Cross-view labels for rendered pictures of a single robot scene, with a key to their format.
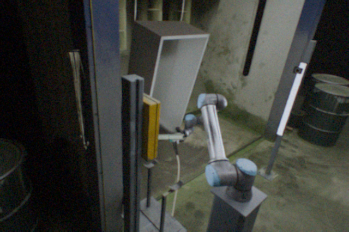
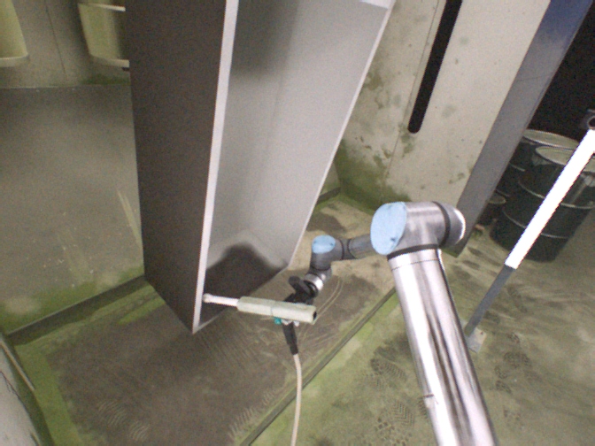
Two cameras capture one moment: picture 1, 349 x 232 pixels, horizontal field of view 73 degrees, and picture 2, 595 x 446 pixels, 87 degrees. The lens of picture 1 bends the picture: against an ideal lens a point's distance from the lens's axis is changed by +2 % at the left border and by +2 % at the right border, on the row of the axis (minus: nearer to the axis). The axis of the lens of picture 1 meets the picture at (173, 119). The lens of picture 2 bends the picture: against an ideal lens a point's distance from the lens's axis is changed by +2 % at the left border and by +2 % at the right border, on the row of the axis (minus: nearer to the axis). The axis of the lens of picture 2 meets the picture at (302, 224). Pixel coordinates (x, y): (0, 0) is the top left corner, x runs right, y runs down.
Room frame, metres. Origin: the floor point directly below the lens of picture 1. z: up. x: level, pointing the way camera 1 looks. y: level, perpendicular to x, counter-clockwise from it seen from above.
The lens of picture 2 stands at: (1.20, 0.07, 1.55)
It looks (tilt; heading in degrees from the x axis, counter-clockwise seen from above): 33 degrees down; 352
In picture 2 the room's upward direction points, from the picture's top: 8 degrees clockwise
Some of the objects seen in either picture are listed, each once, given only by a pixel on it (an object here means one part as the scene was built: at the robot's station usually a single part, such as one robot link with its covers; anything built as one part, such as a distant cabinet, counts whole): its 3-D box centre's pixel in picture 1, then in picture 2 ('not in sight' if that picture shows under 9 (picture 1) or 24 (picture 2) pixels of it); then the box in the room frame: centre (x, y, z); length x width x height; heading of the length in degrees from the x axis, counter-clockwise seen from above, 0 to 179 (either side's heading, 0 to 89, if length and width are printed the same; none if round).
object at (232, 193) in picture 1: (240, 187); not in sight; (1.34, -0.54, 0.69); 0.19 x 0.19 x 0.10
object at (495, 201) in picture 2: (295, 118); (483, 208); (3.90, -2.19, 0.14); 0.31 x 0.29 x 0.28; 135
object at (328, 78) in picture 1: (330, 79); (548, 140); (4.07, -2.62, 0.86); 0.54 x 0.54 x 0.01
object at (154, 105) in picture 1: (144, 127); not in sight; (0.83, 0.12, 1.42); 0.12 x 0.06 x 0.26; 45
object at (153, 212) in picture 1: (157, 199); not in sight; (0.91, 0.05, 0.95); 0.26 x 0.15 x 0.32; 45
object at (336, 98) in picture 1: (325, 115); (545, 206); (3.46, -2.37, 0.44); 0.59 x 0.58 x 0.89; 150
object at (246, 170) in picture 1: (243, 173); not in sight; (1.34, -0.53, 0.83); 0.17 x 0.15 x 0.18; 103
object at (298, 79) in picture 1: (290, 101); (554, 196); (2.39, -1.23, 1.02); 0.06 x 0.02 x 0.83; 45
